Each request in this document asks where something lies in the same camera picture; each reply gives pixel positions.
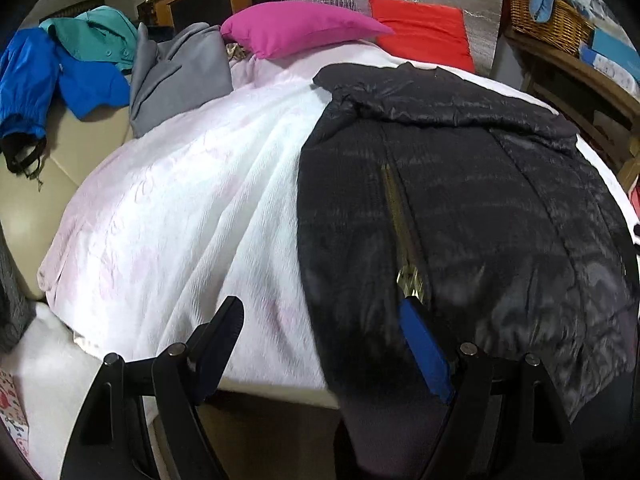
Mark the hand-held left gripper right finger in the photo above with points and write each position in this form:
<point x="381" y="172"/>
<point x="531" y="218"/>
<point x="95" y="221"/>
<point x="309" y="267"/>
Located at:
<point x="425" y="350"/>

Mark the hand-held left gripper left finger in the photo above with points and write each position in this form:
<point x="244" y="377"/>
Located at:
<point x="220" y="340"/>

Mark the black puffer jacket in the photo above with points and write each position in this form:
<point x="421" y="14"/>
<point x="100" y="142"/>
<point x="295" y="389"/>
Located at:
<point x="475" y="210"/>

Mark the white blanket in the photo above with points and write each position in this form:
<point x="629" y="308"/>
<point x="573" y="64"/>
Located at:
<point x="200" y="185"/>

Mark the dark grey cloth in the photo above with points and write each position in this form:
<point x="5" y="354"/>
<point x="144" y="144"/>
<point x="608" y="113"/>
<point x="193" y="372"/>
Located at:
<point x="12" y="300"/>

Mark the patterned white red box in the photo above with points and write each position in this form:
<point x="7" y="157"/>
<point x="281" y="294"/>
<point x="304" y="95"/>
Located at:
<point x="10" y="400"/>

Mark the grey garment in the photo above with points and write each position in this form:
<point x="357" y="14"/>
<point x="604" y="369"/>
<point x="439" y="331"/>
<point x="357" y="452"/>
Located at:
<point x="175" y="75"/>

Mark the wooden table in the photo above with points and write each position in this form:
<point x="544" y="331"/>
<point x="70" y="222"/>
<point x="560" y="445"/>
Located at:
<point x="575" y="75"/>

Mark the red pillow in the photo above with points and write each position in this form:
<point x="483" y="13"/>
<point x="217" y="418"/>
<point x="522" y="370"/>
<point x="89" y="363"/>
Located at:
<point x="425" y="30"/>

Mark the pink pillow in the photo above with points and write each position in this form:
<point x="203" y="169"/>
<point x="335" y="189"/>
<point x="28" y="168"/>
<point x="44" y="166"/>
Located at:
<point x="300" y="25"/>

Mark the blue jacket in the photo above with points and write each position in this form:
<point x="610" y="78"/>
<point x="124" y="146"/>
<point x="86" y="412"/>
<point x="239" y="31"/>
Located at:
<point x="30" y="75"/>

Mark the teal jacket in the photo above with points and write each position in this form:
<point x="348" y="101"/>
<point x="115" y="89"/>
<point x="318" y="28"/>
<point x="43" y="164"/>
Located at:
<point x="95" y="30"/>

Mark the white blue tissue pack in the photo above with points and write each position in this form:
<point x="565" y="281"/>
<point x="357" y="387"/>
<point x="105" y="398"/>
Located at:
<point x="615" y="72"/>

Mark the wicker basket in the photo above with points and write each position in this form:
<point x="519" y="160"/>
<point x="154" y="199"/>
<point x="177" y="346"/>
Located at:
<point x="555" y="25"/>

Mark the light blue cardboard box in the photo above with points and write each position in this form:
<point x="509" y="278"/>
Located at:
<point x="615" y="42"/>

